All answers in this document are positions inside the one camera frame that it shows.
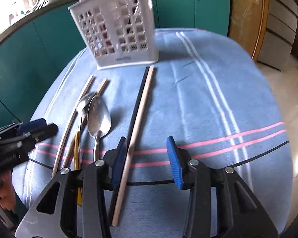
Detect all steel spoon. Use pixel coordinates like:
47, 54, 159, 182
87, 95, 111, 161

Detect gold handled steel spoon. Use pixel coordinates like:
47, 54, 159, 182
74, 92, 96, 206

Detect wooden glass sliding door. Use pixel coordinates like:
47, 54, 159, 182
228, 0, 269, 61

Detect silver refrigerator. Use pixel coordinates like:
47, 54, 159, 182
258, 0, 298, 71

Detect teal lower cabinets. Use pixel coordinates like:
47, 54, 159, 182
0, 0, 233, 211

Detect person's left hand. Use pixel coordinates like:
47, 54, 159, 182
0, 170, 16, 211

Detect blue striped tablecloth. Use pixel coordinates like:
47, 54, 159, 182
13, 29, 293, 237

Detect white plastic utensil caddy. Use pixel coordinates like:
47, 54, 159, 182
68, 0, 159, 70

